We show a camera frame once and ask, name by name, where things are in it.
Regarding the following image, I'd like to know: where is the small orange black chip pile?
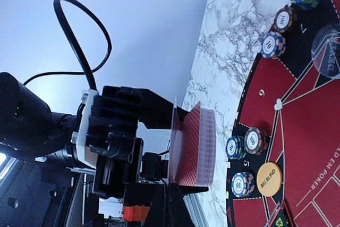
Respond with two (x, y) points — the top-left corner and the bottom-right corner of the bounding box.
(244, 127), (269, 155)

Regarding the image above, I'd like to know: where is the white blue chip pile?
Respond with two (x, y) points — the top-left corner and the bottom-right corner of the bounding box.
(261, 31), (286, 60)
(231, 172), (256, 198)

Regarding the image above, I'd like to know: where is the clear round dealer button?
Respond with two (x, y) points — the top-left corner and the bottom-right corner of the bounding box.
(311, 23), (339, 79)

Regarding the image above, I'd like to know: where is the red playing card deck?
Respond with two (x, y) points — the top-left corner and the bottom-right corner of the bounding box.
(168, 102), (217, 187)

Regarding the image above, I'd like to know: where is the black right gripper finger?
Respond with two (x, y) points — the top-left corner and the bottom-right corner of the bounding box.
(144, 183), (209, 227)

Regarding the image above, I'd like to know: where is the round red black poker mat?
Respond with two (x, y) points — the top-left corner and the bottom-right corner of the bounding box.
(226, 0), (339, 226)

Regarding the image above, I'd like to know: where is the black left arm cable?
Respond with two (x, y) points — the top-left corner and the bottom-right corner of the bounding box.
(22, 0), (112, 91)

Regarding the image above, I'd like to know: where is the orange round blind button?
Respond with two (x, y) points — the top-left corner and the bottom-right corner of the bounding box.
(256, 162), (283, 197)

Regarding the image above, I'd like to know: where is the blue green chip stack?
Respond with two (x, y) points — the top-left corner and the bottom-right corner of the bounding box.
(274, 6), (298, 33)

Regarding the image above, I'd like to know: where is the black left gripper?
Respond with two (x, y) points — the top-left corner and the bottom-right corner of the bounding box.
(72, 86), (186, 199)

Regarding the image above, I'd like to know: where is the black triangular button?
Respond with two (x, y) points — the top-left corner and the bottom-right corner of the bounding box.
(266, 201), (292, 227)

